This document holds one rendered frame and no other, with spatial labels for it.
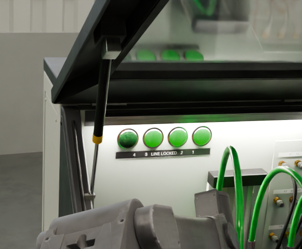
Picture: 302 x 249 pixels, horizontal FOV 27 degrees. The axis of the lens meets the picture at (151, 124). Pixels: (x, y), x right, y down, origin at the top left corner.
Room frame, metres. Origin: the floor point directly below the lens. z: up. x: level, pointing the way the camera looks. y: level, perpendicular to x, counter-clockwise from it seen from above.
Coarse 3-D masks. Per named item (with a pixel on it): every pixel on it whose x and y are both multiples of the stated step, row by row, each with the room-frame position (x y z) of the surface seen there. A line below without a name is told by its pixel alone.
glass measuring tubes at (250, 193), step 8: (256, 168) 1.43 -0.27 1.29; (208, 176) 1.38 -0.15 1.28; (216, 176) 1.36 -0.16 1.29; (224, 176) 1.36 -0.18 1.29; (232, 176) 1.37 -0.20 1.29; (248, 176) 1.38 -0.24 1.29; (256, 176) 1.39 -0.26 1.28; (264, 176) 1.39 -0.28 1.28; (208, 184) 1.38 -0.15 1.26; (216, 184) 1.36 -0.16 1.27; (224, 184) 1.36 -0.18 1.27; (232, 184) 1.37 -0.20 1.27; (248, 184) 1.38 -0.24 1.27; (256, 184) 1.39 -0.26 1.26; (232, 192) 1.38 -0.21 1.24; (248, 192) 1.41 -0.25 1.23; (256, 192) 1.40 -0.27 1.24; (232, 200) 1.38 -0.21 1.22; (248, 200) 1.41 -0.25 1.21; (232, 208) 1.38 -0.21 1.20; (248, 208) 1.41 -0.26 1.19; (232, 216) 1.40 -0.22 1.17; (248, 216) 1.42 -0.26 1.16; (248, 224) 1.42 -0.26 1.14; (248, 232) 1.40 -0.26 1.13
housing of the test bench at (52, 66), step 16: (48, 64) 1.51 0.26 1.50; (48, 80) 1.49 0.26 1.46; (48, 96) 1.49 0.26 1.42; (48, 112) 1.49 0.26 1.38; (48, 128) 1.49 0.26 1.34; (48, 144) 1.48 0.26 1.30; (48, 160) 1.48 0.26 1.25; (48, 176) 1.47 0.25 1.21; (48, 192) 1.47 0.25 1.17; (48, 208) 1.47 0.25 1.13; (48, 224) 1.46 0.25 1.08
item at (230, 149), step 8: (224, 152) 1.23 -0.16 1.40; (232, 152) 1.13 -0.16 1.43; (224, 160) 1.25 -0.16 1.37; (232, 160) 1.10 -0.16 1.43; (224, 168) 1.27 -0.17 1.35; (240, 168) 1.08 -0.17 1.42; (240, 176) 1.05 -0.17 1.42; (240, 184) 1.03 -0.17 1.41; (240, 192) 1.02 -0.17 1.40; (240, 200) 1.00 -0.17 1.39; (240, 208) 0.99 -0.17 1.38; (240, 216) 0.98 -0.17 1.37; (240, 224) 0.97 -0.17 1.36; (240, 232) 0.96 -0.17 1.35; (240, 240) 0.95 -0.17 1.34; (240, 248) 0.95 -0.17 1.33
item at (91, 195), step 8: (104, 64) 1.00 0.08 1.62; (104, 72) 1.01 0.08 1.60; (104, 80) 1.02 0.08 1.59; (104, 88) 1.02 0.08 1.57; (104, 96) 1.03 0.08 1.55; (96, 104) 1.05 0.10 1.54; (104, 104) 1.04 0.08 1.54; (96, 112) 1.05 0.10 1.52; (104, 112) 1.05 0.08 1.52; (96, 120) 1.06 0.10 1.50; (104, 120) 1.06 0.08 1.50; (96, 128) 1.07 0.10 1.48; (96, 136) 1.07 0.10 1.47; (96, 144) 1.09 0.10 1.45; (96, 152) 1.10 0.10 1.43; (96, 160) 1.11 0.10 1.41
